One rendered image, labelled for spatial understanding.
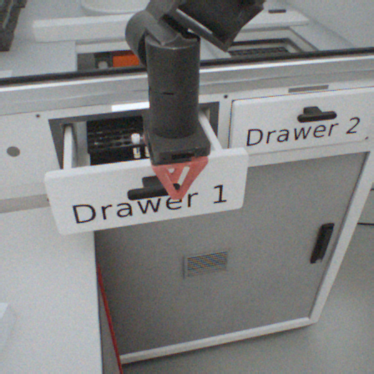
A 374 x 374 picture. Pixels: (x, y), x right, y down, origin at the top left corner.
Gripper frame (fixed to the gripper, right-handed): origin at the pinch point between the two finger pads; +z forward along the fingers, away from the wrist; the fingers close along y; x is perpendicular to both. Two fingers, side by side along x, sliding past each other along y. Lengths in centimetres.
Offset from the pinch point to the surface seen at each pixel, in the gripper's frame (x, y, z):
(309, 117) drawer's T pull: -27.1, 14.7, 0.6
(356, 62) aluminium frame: -37.2, 19.7, -6.8
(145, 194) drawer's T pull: 3.9, 0.6, 1.2
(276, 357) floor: -37, 16, 91
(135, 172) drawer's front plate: 4.7, 4.2, 0.1
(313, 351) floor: -50, 16, 91
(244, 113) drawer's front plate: -16.3, 18.4, 0.7
